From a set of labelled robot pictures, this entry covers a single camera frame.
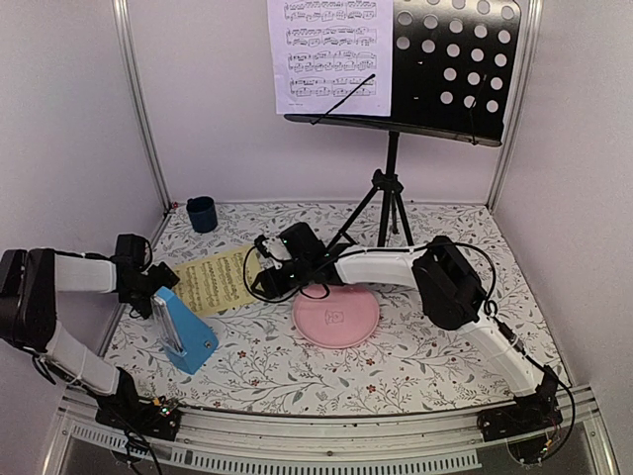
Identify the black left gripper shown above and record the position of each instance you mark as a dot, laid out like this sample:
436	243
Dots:
164	275

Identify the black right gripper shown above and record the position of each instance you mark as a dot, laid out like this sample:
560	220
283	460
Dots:
267	282

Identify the yellow sheet music page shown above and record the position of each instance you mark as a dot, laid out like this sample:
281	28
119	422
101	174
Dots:
214	284

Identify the blue metronome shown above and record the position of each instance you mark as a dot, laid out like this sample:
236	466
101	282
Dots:
187	341

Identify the purple sheet music page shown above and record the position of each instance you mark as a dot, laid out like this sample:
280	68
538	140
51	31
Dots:
332	55

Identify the black music stand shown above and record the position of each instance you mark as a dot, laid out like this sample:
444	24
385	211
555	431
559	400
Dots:
451	75

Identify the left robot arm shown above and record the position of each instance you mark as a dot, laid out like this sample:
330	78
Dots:
31	281

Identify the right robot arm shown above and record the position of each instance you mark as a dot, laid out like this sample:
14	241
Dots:
451	291

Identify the dark blue cup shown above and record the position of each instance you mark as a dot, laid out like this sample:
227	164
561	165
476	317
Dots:
202	214

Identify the pink plate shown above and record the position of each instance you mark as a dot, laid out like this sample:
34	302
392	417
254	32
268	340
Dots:
348	316

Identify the floral table mat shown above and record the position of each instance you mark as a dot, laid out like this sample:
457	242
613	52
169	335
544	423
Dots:
408	365

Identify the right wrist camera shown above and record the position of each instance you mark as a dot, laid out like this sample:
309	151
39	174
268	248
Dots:
272	248

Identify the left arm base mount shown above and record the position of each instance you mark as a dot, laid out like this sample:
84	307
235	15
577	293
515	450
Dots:
157	418

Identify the aluminium front rail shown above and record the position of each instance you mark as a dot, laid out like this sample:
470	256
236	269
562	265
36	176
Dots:
221	442

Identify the left aluminium frame post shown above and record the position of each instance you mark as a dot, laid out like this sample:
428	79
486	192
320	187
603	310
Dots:
124	32

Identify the aluminium frame post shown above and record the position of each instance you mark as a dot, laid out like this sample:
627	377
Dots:
124	32
531	16

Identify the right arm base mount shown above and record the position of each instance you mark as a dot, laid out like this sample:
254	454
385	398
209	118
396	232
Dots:
536	418

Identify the right aluminium frame post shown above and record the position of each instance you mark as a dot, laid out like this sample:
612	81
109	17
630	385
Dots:
531	16

